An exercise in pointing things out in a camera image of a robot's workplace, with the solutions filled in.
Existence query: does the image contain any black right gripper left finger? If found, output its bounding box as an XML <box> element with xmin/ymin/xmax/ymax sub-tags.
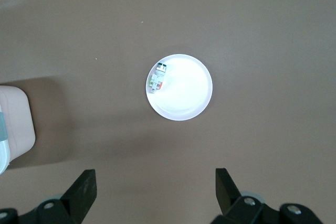
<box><xmin>0</xmin><ymin>169</ymin><xmax>98</xmax><ymax>224</ymax></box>

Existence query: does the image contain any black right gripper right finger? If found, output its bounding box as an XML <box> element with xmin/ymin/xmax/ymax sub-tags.
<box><xmin>212</xmin><ymin>167</ymin><xmax>322</xmax><ymax>224</ymax></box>

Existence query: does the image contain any white lidded storage box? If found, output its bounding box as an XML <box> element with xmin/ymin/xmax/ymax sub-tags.
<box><xmin>0</xmin><ymin>84</ymin><xmax>37</xmax><ymax>175</ymax></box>

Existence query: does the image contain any pink round plate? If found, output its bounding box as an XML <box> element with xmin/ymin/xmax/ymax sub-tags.
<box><xmin>145</xmin><ymin>54</ymin><xmax>214</xmax><ymax>122</ymax></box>

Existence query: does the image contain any brown table mat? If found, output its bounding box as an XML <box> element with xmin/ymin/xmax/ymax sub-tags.
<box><xmin>0</xmin><ymin>0</ymin><xmax>336</xmax><ymax>224</ymax></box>

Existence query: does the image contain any green white switch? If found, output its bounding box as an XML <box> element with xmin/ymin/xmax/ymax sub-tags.
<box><xmin>149</xmin><ymin>62</ymin><xmax>169</xmax><ymax>94</ymax></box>

